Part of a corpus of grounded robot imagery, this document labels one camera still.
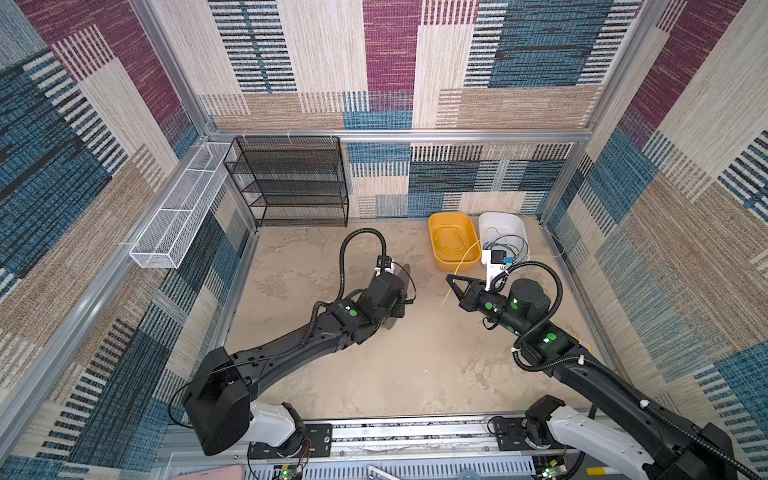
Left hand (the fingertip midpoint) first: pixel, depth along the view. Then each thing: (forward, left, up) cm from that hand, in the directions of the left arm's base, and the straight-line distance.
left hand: (399, 288), depth 80 cm
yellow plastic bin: (+37, -27, -14) cm, 48 cm away
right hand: (-3, -11, +7) cm, 14 cm away
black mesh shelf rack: (+47, +38, -1) cm, 60 cm away
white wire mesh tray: (+17, +69, +1) cm, 71 cm away
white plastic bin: (+34, -41, -15) cm, 55 cm away
